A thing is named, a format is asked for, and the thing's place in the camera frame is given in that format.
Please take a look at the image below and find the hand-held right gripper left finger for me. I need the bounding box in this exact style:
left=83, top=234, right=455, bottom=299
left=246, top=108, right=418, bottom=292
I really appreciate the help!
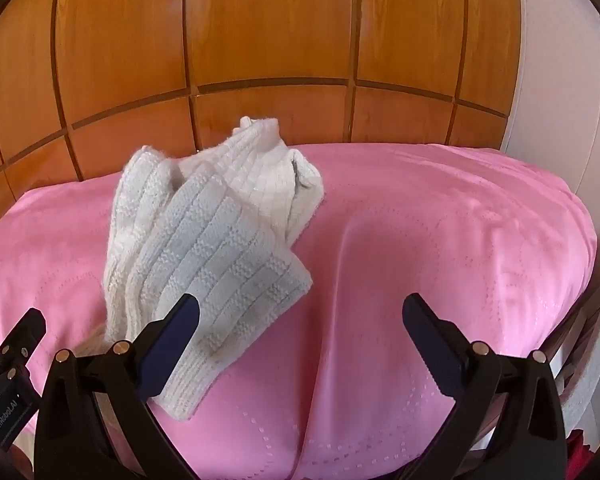
left=34, top=294, right=201, bottom=480

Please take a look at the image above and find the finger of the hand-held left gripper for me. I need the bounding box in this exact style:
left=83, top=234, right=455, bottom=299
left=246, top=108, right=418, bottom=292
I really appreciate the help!
left=0, top=308, right=48, bottom=362

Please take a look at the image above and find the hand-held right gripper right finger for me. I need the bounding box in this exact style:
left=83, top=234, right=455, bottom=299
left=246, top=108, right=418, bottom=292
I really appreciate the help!
left=401, top=294, right=568, bottom=480

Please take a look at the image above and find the white towel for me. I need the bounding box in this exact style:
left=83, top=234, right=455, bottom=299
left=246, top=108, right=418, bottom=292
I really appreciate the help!
left=102, top=116, right=326, bottom=420

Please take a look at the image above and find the pink blanket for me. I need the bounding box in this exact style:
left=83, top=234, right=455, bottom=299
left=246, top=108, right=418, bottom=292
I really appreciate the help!
left=0, top=142, right=600, bottom=480

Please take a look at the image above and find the maroon knit clothing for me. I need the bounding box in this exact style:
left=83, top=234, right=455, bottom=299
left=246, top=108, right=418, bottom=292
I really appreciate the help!
left=566, top=429, right=600, bottom=480

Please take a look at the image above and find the wooden panelled headboard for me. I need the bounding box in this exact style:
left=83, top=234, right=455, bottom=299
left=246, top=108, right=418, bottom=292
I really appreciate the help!
left=0, top=0, right=524, bottom=237

